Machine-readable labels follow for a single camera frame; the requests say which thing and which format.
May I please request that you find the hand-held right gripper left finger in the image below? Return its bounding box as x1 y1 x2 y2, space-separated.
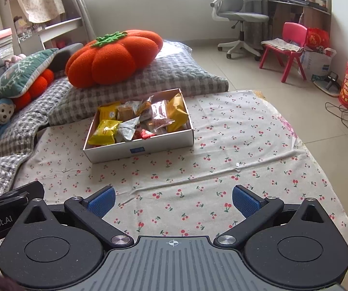
18 186 133 249

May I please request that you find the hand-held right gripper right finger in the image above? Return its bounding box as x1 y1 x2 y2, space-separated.
216 185 329 248

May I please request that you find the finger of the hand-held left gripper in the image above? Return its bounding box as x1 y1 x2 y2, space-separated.
0 181 45 213

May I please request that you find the yellow snack packet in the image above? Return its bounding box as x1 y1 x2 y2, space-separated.
165 93 190 133
87 120 123 146
98 101 122 122

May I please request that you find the silver snack packet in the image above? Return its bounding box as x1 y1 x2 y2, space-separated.
115 116 141 142

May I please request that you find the white cardboard box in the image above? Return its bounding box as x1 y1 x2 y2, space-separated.
82 88 195 164

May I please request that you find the brown cake packet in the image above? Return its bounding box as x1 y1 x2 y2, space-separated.
117 101 141 121
139 96 154 119

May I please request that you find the pink snack packet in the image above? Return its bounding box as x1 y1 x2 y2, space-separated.
150 100 168 121

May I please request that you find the cherry print bed sheet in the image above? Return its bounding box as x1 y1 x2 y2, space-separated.
0 89 348 267

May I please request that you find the grey checked blanket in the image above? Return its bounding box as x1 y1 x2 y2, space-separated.
0 76 71 201

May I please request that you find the small orange pumpkin plush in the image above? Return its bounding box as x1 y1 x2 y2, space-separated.
12 68 55 110

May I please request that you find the teal patterned pillow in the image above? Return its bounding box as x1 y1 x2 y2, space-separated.
0 48 59 114

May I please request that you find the small pink plush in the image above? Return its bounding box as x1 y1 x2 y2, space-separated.
4 54 27 67

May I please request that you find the orange pumpkin pillow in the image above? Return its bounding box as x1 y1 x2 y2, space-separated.
65 30 164 89

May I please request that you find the grey checked pillow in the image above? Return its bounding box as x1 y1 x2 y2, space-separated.
48 40 229 126

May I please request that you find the small black device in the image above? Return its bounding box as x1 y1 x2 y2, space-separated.
325 71 339 91

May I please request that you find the white paper bag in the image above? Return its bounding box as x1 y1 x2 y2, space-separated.
298 47 337 82

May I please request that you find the stack of books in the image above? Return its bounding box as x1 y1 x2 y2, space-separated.
0 28 14 57

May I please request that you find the printed cloth chair pad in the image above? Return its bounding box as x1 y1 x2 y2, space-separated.
261 38 304 53

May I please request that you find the white shelf unit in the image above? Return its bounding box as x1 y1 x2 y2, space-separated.
3 0 85 55

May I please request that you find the red gift bag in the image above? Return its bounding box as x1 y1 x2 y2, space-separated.
305 27 330 52

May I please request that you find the pink plastic chair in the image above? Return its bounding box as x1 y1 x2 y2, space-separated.
259 22 309 83

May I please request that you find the grey office chair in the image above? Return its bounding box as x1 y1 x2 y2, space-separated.
209 0 271 61

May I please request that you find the wooden desk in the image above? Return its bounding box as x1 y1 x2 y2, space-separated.
268 0 333 34

